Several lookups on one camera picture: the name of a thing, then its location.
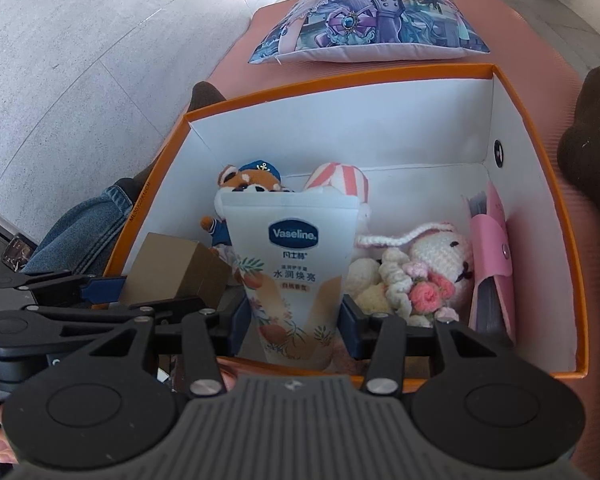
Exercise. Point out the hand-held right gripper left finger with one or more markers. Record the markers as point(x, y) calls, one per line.
point(241, 330)

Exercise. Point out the printed pillow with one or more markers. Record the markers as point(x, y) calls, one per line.
point(370, 20)

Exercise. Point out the fox plush toy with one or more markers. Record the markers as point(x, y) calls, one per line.
point(250, 180)

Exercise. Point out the pink ribbed mat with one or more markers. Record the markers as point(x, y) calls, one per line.
point(530, 35)

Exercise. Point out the brown cardboard box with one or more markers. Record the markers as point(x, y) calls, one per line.
point(170, 265)

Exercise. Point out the person's left leg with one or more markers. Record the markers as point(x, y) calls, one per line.
point(75, 230)

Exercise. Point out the pink card case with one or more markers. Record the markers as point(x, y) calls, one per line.
point(492, 260)

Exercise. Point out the pink striped plush toy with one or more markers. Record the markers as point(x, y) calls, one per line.
point(337, 177)

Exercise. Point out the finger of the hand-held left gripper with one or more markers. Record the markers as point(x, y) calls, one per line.
point(102, 290)
point(130, 312)

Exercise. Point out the orange cardboard box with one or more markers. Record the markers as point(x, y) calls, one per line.
point(380, 125)

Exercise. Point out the white lotion tube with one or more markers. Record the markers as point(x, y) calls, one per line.
point(290, 270)

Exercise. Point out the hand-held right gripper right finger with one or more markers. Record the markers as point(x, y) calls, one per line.
point(350, 327)

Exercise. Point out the crochet bunny toy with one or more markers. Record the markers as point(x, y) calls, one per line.
point(430, 260)

